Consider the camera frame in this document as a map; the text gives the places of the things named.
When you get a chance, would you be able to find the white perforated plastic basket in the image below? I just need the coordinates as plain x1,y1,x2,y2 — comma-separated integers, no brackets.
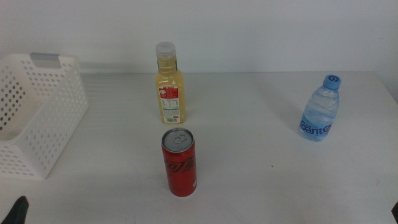
0,52,90,180

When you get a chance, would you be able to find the yellow juice bottle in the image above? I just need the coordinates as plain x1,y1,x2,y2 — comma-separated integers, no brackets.
154,41,187,125

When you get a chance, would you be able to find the red soda can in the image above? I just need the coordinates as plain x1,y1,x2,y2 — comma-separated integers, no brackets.
160,127,198,198

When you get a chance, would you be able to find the clear water bottle blue cap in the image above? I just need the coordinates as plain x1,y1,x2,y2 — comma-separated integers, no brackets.
298,73,342,142

